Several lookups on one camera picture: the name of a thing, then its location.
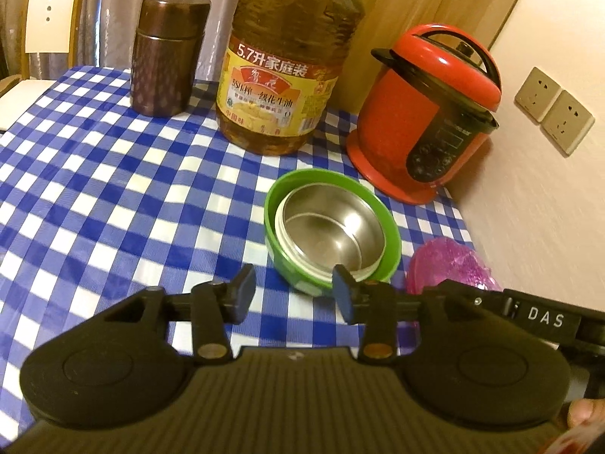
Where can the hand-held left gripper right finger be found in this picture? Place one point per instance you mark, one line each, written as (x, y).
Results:
(342, 293)

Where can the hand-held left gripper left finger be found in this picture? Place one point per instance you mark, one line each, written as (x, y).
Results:
(246, 288)

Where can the green plastic bowl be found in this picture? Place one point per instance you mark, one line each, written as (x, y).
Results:
(279, 257)

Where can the stainless steel bowl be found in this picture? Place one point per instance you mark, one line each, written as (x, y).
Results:
(331, 222)

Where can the person's right hand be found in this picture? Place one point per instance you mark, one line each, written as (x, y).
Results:
(586, 421)

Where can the blue checked tablecloth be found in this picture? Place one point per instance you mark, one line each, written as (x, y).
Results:
(118, 189)

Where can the red electric rice cooker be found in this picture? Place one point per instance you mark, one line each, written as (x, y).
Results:
(401, 113)

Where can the large cooking oil bottle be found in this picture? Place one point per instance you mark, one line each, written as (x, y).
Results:
(279, 80)

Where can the brown metal canister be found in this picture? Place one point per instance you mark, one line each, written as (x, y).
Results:
(165, 66)

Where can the beige curtain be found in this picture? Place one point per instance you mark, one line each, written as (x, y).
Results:
(401, 0)

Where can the white wooden chair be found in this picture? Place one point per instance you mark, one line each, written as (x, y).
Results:
(47, 33)

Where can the beige wall socket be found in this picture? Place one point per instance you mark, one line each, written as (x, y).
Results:
(536, 94)
(567, 120)

